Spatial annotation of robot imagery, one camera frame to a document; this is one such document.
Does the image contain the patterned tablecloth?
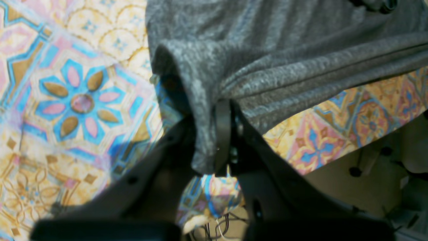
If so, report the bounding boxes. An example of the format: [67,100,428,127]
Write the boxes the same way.
[1,0,427,241]

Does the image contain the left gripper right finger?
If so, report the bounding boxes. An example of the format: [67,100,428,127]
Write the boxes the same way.
[214,100,395,241]

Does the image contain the grey t-shirt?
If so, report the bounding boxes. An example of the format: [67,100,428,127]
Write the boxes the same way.
[145,0,428,174]

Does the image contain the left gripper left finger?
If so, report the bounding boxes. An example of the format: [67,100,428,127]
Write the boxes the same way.
[30,116,196,241]

